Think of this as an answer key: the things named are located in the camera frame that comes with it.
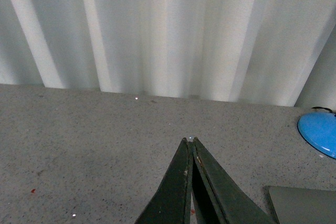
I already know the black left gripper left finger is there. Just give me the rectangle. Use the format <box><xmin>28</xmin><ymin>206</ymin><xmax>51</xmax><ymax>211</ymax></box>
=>
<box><xmin>136</xmin><ymin>138</ymin><xmax>193</xmax><ymax>224</ymax></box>

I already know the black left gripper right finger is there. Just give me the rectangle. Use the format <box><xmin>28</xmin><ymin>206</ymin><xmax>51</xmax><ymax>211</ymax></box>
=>
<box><xmin>192</xmin><ymin>138</ymin><xmax>275</xmax><ymax>223</ymax></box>

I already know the black lamp power cable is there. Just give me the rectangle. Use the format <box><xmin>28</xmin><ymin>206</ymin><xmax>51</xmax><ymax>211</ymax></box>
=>
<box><xmin>311</xmin><ymin>106</ymin><xmax>333</xmax><ymax>113</ymax></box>

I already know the grey laptop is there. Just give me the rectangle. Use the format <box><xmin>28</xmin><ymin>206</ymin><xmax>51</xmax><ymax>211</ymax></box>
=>
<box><xmin>268</xmin><ymin>186</ymin><xmax>335</xmax><ymax>223</ymax></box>

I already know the blue desk lamp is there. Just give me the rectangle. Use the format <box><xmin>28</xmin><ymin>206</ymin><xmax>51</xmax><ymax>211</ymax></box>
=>
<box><xmin>297</xmin><ymin>112</ymin><xmax>335</xmax><ymax>159</ymax></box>

